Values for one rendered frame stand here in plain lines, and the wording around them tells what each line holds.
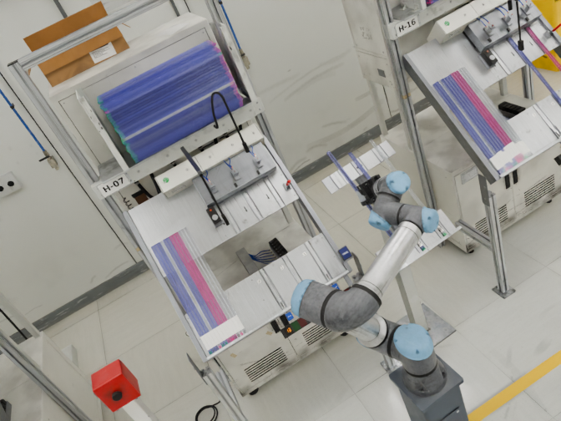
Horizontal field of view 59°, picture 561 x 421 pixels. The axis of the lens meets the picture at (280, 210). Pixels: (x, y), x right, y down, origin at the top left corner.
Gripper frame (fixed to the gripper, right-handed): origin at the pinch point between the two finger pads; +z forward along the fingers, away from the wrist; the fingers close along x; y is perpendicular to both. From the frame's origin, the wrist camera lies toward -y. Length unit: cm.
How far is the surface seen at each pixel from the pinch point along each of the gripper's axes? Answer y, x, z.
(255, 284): -6, 51, 22
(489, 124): -2, -74, 13
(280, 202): 17.2, 22.8, 26.3
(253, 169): 35, 26, 25
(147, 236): 35, 78, 34
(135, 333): -5, 121, 174
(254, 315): -16, 58, 20
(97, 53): 111, 56, 28
